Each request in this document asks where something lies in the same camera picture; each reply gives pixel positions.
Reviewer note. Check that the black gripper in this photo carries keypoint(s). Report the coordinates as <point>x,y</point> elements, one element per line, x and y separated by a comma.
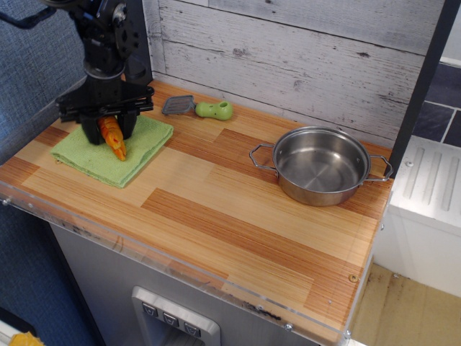
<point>97,98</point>

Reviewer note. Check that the orange plush lobster tail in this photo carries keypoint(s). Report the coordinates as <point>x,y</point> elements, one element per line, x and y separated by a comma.
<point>110,130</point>

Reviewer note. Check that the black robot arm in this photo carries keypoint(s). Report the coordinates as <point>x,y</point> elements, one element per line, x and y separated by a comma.
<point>109,39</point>

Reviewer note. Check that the folded green cloth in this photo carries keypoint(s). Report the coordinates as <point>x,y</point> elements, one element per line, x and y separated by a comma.
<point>99,162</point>

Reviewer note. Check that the silver dispenser button panel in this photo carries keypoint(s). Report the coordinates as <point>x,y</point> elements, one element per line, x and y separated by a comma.
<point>164,322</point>

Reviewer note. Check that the stainless steel pot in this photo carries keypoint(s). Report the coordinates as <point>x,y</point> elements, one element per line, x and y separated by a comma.
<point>318,166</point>

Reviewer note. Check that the yellow plush toy on floor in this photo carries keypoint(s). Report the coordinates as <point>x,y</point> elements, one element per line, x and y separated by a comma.
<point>25,339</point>

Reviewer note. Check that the white toy sink unit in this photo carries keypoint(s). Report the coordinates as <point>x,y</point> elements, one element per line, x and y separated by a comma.
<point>420,234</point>

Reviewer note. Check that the dark grey left post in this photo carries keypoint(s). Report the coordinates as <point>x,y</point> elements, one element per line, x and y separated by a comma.
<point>138,66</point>

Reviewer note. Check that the dark grey post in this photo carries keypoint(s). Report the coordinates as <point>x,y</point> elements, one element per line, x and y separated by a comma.
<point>436,47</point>
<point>138,66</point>

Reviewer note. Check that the grey spatula with green handle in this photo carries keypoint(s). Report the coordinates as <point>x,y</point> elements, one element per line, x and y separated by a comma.
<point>222,110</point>

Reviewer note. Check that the dark grey right post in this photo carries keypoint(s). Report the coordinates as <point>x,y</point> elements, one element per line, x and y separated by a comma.
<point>436,47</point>

